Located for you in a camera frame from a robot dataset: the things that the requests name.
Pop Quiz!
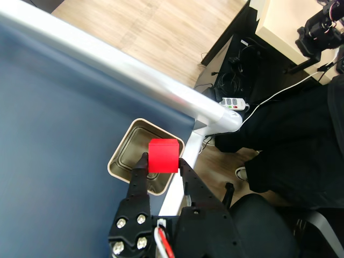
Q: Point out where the red cube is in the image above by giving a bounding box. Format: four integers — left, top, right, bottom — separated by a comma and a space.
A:
148, 138, 180, 174

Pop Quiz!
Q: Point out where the coiled black cable bundle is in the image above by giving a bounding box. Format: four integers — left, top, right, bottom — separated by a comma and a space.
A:
217, 71, 245, 95

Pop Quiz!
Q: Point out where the dark blue table mat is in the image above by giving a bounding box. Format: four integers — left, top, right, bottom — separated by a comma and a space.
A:
0, 18, 196, 258

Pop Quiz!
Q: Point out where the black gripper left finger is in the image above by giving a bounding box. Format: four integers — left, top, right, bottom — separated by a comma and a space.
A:
107, 152, 154, 258

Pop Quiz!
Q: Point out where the black office chair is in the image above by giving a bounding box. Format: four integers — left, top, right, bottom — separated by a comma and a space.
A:
221, 182, 299, 258

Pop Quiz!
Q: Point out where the red white gripper motor cable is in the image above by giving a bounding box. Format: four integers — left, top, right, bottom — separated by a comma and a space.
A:
154, 219, 175, 258

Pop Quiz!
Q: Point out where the person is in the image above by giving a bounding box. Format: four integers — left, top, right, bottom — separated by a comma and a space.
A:
214, 75, 344, 209

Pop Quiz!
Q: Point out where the square metal container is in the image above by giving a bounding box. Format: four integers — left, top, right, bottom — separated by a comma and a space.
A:
106, 118, 185, 196

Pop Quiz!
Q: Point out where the white power cable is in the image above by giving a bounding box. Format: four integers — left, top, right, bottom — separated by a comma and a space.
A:
240, 63, 340, 125

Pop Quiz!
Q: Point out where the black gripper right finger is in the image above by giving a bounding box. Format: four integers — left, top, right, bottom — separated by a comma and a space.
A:
171, 157, 247, 258

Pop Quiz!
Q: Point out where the beige desk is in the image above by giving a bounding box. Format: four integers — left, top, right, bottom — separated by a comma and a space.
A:
254, 0, 344, 84

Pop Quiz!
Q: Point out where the white power strip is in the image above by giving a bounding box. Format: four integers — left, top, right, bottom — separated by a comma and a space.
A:
218, 96, 251, 112

